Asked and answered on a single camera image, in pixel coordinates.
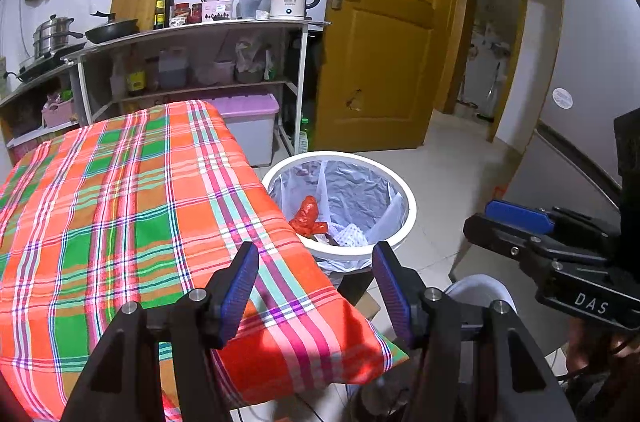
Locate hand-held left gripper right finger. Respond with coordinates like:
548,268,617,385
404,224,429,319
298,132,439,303
371,241,576,422

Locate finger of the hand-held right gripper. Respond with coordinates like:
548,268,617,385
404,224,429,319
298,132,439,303
485,199,623,253
462,213,608,275

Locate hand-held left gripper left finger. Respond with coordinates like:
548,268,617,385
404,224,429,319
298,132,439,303
60,241,261,422

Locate white round trash bin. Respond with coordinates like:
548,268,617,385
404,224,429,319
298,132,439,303
261,151,418,270

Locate red plastic bag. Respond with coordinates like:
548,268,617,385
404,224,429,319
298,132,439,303
289,195,328,237

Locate person's right hand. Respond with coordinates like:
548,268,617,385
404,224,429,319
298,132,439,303
567,319,633,375

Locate plaid orange green tablecloth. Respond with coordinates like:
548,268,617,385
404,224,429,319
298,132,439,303
0,100,410,422

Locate purple lid storage box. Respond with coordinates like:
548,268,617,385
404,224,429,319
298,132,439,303
200,92,280,168

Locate wooden door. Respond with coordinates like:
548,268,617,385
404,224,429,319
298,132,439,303
312,0,461,153

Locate translucent plastic tub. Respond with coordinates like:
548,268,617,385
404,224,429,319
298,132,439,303
212,60,236,84

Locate translucent plastic jug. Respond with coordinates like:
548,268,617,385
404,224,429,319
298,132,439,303
159,46,190,89

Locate dark bottle yellow label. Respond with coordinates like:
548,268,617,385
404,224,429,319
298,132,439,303
125,52,147,97

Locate crumpled plastic bags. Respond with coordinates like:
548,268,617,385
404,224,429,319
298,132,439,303
235,37,273,83

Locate pink plastic basket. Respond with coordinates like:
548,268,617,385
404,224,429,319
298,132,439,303
41,95,76,128

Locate tall metal kitchen shelf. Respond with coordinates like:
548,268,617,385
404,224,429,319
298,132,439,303
60,18,332,158

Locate pink utensil holder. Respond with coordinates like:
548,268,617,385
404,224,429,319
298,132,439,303
201,0,236,23

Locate black frying pan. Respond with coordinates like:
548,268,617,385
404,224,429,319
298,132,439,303
84,11,140,44

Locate clear plastic container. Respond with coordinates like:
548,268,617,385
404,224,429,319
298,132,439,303
235,0,273,20

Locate low kitchen shelf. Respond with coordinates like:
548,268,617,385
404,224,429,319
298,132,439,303
0,62,83,163

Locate black induction cooker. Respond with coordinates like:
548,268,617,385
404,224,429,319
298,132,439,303
15,42,88,82

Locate steel steamer pot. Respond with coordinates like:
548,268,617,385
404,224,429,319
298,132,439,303
32,15,85,56

